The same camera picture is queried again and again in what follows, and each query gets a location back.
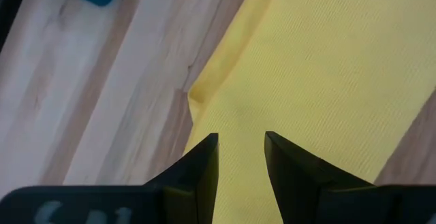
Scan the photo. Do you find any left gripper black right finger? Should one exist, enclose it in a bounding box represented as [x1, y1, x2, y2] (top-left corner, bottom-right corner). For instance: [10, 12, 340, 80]
[264, 131, 436, 224]

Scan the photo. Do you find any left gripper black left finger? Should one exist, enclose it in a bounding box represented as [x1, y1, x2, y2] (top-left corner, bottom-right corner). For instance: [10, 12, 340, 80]
[0, 133, 220, 224]

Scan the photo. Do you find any yellow microfiber towel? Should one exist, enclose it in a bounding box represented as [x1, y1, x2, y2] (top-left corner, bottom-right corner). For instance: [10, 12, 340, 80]
[183, 0, 436, 224]

